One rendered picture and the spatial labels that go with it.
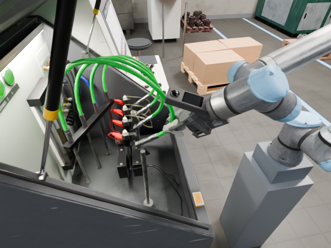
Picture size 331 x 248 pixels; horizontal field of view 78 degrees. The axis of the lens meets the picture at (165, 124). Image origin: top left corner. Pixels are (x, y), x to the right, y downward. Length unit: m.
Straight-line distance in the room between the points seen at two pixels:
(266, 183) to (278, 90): 0.73
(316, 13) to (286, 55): 5.60
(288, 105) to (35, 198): 0.55
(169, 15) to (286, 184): 4.25
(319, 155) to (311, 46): 0.41
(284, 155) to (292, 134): 0.13
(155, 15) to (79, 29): 3.91
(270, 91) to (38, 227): 0.56
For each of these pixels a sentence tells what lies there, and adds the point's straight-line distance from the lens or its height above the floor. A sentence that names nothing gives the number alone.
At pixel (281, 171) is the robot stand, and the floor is 0.89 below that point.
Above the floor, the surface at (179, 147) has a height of 0.95.
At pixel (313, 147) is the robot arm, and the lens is 0.94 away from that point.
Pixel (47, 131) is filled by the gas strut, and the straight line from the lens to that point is 0.37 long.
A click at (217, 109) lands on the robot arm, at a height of 1.35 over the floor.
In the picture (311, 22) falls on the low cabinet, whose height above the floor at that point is 0.33.
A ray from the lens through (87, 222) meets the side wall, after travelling 0.54.
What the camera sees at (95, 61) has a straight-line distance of 0.58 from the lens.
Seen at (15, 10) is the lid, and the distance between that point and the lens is 0.50.
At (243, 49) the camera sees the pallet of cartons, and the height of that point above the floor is 0.42.
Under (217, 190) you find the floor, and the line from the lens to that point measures 1.98.
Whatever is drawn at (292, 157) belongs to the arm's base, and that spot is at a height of 0.95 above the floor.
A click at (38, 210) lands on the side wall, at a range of 0.50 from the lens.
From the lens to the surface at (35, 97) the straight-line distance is 0.76.
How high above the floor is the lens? 1.64
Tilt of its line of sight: 41 degrees down
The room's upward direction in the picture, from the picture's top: straight up
